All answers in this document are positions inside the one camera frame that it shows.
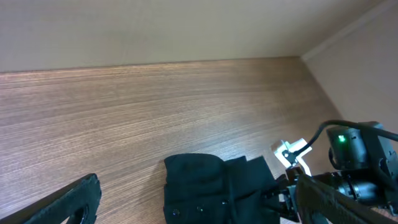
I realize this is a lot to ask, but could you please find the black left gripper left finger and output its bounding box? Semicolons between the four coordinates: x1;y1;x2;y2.
1;173;102;224

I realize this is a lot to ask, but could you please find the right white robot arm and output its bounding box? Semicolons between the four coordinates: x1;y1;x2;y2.
264;120;397;223

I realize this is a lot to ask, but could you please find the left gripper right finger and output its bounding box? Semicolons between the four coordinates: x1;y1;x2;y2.
295;174;396;224

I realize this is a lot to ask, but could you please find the black t-shirt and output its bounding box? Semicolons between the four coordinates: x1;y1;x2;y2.
164;154;280;224

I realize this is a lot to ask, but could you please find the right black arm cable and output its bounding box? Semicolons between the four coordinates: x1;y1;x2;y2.
292;119;398;158

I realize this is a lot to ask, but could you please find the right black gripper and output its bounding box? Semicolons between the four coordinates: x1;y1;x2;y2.
274;167;303;223

